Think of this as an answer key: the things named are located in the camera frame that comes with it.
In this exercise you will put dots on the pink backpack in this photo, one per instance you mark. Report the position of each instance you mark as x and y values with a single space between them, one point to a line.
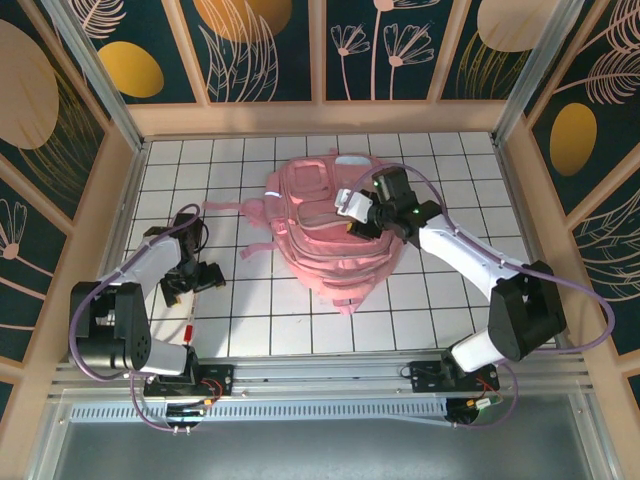
330 250

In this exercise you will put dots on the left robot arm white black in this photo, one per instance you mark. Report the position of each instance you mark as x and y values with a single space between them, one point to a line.
115 325

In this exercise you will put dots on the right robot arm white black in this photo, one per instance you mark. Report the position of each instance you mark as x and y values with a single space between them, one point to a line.
530 310

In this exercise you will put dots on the white pen with red cap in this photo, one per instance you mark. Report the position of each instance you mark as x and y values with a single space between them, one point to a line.
189 332

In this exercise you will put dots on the dark side panel pink flower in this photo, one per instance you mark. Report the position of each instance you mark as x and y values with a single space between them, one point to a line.
30 280

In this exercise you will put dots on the dark panel with pink flowers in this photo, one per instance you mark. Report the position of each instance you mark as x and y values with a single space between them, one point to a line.
360 75

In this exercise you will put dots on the dark panel with beige circle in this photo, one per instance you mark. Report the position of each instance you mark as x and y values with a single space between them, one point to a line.
470 60

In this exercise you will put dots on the dark panel orange circle leaves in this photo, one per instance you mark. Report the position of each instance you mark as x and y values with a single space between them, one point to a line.
295 60

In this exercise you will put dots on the grey metal shelf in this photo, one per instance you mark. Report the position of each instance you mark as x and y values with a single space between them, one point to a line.
320 450

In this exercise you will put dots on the dark panel with yellow oval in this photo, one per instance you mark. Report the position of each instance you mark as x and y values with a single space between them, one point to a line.
165 30

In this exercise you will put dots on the dark side panel yellow oval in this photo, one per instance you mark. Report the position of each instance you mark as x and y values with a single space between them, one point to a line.
600 125

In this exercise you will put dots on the dark side panel beige circle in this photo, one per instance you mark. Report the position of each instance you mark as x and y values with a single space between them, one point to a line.
30 75

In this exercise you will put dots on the dark side panel pink leaves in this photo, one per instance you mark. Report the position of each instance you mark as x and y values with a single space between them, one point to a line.
615 275

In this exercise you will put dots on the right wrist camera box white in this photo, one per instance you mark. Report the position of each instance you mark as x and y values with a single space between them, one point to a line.
355 206

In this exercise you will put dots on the aluminium side rail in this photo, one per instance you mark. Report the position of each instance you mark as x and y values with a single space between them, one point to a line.
132 190
515 190

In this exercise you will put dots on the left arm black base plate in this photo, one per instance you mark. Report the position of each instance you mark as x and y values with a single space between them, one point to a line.
222 375

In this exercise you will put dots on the aluminium front rail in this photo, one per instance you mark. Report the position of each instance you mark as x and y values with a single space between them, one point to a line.
320 372

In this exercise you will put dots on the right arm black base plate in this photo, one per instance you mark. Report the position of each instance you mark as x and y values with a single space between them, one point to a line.
422 375

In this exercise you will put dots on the aluminium corner post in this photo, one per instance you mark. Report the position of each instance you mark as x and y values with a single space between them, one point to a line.
104 85
534 75

